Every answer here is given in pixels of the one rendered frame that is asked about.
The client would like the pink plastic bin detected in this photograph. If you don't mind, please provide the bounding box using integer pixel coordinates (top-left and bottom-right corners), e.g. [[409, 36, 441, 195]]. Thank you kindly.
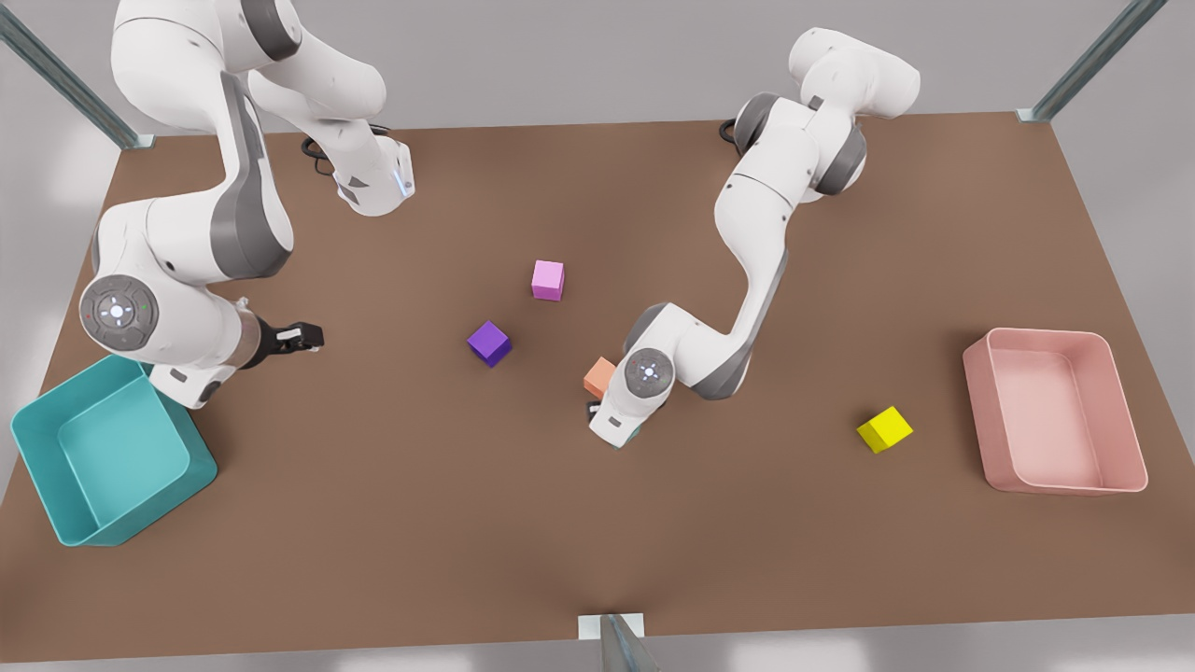
[[963, 328, 1149, 497]]

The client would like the purple cube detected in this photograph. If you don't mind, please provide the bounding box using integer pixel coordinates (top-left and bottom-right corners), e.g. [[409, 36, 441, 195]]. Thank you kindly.
[[467, 320, 513, 369]]

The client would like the yellow cube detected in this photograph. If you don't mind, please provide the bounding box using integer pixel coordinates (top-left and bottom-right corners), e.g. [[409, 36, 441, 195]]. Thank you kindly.
[[856, 405, 915, 455]]

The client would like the silver frame post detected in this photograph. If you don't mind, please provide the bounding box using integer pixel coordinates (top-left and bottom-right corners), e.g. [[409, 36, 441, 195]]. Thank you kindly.
[[578, 613, 662, 672], [1016, 0, 1170, 124], [0, 7, 156, 151]]

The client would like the teal plastic bin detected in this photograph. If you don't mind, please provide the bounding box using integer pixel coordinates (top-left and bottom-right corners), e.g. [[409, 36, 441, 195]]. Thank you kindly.
[[10, 354, 219, 548]]

